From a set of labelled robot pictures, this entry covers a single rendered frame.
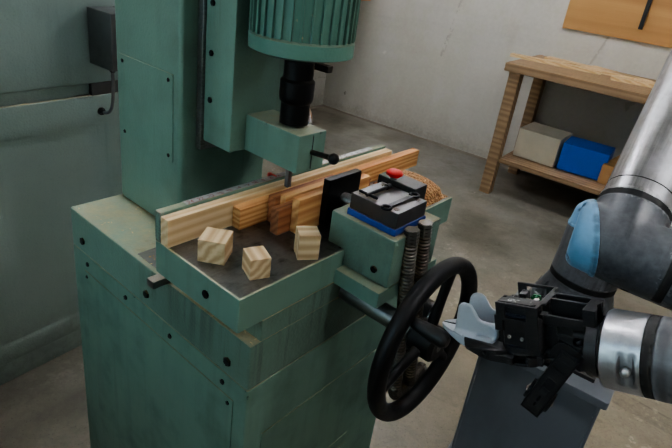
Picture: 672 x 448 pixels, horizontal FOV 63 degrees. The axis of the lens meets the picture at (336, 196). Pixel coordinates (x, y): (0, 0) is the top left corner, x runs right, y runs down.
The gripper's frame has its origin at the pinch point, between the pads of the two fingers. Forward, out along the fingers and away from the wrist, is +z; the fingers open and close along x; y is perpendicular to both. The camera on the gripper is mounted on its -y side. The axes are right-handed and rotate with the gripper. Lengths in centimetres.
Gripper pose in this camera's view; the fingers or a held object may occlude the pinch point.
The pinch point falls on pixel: (452, 329)
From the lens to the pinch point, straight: 80.9
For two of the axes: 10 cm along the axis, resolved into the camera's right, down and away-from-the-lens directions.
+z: -7.5, -0.3, 6.7
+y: -1.4, -9.7, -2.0
